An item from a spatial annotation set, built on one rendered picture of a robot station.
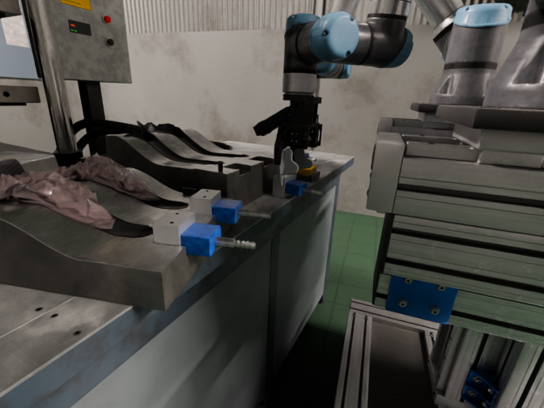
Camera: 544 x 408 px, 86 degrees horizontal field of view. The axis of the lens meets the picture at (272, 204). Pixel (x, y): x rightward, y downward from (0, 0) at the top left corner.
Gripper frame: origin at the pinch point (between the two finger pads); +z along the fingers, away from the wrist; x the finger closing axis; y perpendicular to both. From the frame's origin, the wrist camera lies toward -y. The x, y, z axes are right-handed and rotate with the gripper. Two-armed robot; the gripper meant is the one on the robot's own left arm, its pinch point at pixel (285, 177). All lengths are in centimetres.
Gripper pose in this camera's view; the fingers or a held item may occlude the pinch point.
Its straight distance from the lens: 75.2
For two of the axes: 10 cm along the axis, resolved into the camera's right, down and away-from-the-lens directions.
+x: 5.7, -2.6, 7.8
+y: 8.2, 2.3, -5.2
